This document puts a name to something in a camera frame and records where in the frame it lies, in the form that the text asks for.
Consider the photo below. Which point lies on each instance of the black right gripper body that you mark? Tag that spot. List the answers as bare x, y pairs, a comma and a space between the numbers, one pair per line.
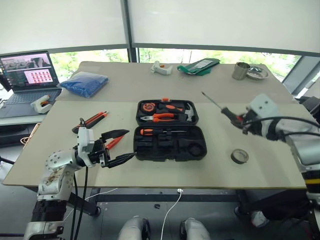
253, 125

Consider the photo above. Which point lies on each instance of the grey rounded robot leg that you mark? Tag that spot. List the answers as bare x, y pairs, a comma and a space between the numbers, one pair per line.
195, 228
133, 228

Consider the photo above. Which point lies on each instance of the shallow metal dish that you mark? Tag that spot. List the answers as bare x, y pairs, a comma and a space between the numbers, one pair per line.
258, 74

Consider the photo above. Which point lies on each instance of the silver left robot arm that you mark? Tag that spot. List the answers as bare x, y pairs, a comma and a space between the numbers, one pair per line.
57, 162

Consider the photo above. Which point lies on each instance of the blue plastic bag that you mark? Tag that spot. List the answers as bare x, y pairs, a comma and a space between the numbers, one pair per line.
85, 83

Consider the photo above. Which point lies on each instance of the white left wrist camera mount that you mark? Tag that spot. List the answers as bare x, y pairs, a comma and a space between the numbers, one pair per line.
83, 140

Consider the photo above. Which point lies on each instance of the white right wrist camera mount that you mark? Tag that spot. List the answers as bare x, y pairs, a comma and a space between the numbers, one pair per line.
262, 105

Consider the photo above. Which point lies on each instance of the small black floor object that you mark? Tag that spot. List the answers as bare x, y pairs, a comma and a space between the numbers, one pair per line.
157, 206

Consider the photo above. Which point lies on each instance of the grey window mullion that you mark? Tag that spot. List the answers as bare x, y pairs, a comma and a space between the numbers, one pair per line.
130, 30

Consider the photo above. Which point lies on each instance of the metal cup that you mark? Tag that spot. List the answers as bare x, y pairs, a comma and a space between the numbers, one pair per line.
240, 72

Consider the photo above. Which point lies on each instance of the orange black tape measure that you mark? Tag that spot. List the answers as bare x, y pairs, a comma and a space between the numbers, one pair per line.
147, 107

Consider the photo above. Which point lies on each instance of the black plastic tool case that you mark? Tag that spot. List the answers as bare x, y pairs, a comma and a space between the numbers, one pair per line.
170, 150

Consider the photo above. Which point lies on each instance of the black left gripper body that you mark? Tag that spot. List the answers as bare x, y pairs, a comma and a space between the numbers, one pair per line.
98, 155

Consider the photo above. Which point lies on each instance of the black table frame beam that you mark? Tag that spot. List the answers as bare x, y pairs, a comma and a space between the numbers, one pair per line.
200, 198

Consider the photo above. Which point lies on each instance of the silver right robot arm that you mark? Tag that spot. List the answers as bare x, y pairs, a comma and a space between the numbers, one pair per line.
302, 150

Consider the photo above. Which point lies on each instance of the dark open laptop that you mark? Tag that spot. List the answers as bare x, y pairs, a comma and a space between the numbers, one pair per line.
27, 100

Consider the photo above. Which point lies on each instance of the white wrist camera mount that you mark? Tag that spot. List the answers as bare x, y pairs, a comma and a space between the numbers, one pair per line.
83, 140
262, 105

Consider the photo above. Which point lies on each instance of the white roller blind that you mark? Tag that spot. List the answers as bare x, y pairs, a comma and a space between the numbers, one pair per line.
225, 22
62, 22

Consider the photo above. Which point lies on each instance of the white glue gun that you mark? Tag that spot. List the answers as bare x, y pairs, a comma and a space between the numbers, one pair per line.
41, 104
161, 69

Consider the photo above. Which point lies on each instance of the green foil bag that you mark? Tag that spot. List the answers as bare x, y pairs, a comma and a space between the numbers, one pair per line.
198, 66

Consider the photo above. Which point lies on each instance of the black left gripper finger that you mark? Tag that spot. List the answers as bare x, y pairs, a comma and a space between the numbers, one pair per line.
115, 134
122, 160

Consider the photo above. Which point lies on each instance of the black chair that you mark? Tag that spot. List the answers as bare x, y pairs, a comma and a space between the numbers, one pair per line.
310, 106

